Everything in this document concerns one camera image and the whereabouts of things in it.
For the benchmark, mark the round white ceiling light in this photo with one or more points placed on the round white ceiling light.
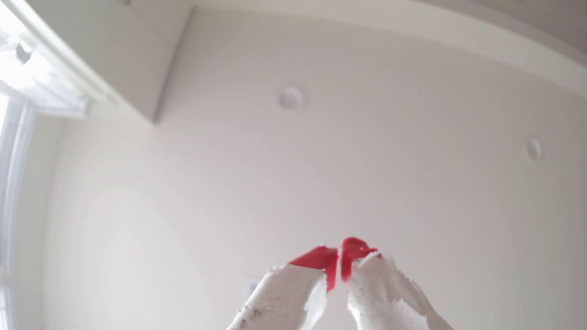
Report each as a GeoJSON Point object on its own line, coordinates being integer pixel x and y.
{"type": "Point", "coordinates": [290, 97]}
{"type": "Point", "coordinates": [534, 149]}

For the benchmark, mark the white window blind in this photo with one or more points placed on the white window blind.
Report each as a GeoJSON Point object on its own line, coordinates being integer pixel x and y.
{"type": "Point", "coordinates": [46, 87]}

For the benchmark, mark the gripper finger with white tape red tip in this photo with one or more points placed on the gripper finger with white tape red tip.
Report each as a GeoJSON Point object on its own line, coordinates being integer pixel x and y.
{"type": "Point", "coordinates": [284, 298]}
{"type": "Point", "coordinates": [385, 293]}

